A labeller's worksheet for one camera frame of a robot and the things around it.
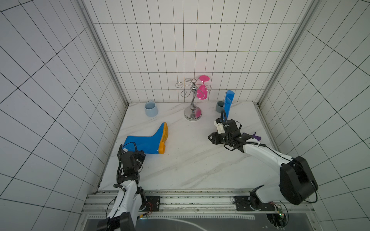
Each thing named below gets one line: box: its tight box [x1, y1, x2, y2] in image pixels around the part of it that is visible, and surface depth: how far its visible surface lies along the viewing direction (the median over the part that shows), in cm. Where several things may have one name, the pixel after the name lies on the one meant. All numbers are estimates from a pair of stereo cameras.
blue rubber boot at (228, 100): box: [223, 89, 236, 121], surface depth 91 cm
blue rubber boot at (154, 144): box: [122, 122, 169, 155], surface depth 93 cm
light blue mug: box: [144, 99, 159, 118], surface depth 115 cm
